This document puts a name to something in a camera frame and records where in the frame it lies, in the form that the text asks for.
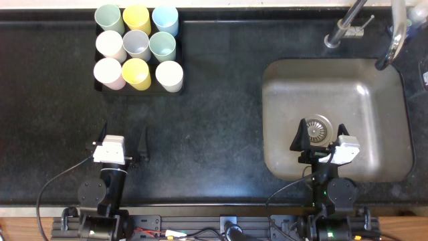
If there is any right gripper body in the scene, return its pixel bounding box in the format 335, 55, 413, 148
298, 145, 336, 165

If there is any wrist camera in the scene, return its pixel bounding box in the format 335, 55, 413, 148
92, 135, 126, 165
328, 135, 361, 165

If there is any blue cup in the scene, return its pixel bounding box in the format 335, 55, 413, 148
151, 5, 179, 37

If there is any mounting rail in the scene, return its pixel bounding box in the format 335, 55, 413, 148
51, 206, 382, 241

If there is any green cup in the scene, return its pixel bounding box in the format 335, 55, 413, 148
148, 31, 177, 63
94, 3, 126, 35

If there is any steel sink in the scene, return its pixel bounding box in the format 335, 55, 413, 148
261, 58, 415, 183

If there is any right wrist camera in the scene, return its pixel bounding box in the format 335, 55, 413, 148
328, 135, 361, 165

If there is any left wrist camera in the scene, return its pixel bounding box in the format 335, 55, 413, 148
92, 135, 126, 165

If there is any white cup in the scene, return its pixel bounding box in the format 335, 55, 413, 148
154, 60, 185, 94
95, 30, 128, 64

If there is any black tray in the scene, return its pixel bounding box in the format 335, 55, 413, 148
93, 6, 185, 96

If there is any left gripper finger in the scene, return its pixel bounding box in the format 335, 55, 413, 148
138, 126, 150, 161
97, 122, 108, 143

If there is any yellow cup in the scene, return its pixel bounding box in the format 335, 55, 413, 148
121, 58, 152, 91
122, 4, 152, 36

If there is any blue soap bottle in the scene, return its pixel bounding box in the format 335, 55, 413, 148
389, 2, 428, 38

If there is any steel tap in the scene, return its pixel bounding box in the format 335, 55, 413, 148
323, 0, 409, 72

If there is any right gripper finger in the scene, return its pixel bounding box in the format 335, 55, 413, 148
289, 118, 312, 152
337, 123, 351, 138

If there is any grey cup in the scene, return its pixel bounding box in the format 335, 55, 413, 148
122, 29, 152, 62

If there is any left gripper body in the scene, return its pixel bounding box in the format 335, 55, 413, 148
85, 142, 148, 169

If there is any pink cup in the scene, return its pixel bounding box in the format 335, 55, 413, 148
93, 57, 126, 91

